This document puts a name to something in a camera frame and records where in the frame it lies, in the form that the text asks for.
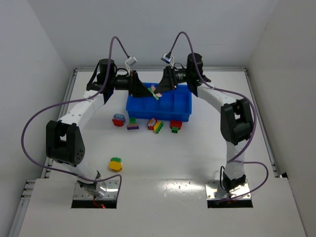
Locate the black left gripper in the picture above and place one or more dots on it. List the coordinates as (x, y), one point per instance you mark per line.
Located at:
(133, 84)

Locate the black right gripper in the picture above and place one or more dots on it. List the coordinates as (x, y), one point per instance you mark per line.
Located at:
(171, 77)

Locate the purple arched lego piece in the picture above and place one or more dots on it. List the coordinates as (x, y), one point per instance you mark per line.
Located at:
(132, 126)

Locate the green rectangular lego brick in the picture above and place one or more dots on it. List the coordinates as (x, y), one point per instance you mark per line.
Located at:
(153, 94)

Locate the green lego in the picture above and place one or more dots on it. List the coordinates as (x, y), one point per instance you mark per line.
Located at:
(116, 159)

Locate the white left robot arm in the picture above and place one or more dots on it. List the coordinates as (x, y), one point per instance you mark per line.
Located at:
(64, 142)

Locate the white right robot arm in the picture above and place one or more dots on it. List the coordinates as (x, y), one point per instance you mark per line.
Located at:
(236, 120)

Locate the blue divided plastic bin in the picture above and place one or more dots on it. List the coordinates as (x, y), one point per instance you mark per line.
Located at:
(172, 105)

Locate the red lego with purple flower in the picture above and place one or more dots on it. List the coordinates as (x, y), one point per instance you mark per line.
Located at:
(118, 120)

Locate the red lego with pink cloud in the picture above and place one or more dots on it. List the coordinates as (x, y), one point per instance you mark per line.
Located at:
(152, 123)

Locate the red lego block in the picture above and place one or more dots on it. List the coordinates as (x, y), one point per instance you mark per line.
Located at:
(175, 123)

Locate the small green lego brick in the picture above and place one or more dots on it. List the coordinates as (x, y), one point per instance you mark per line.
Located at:
(175, 129)

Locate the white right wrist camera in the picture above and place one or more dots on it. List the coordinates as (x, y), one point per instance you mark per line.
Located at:
(168, 58)

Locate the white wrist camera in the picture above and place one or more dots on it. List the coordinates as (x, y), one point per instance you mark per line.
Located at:
(168, 58)
(130, 62)

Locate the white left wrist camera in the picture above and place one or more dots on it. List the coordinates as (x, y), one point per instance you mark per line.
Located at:
(130, 62)

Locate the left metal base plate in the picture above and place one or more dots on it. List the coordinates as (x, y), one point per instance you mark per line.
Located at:
(106, 190)

